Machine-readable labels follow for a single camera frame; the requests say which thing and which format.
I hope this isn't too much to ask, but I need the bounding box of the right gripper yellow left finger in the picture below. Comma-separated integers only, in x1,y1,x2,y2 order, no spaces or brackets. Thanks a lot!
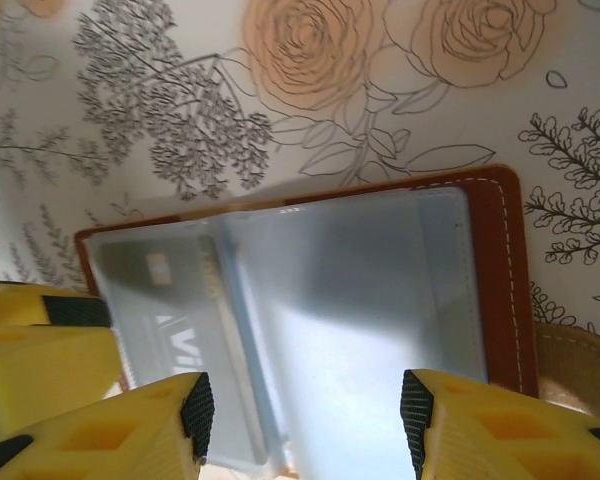
0,371,214,480

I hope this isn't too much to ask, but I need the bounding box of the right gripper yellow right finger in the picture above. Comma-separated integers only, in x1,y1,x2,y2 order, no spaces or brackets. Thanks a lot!
401,368,600,480

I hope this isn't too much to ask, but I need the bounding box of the grey Visa credit card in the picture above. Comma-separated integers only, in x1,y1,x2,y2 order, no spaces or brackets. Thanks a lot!
98,233,241,396

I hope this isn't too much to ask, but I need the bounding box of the brown leather card holder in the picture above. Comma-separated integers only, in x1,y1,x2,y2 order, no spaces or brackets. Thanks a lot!
73,163,600,480

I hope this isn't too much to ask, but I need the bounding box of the floral table cover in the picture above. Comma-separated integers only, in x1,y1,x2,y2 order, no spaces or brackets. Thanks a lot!
0,0,600,480

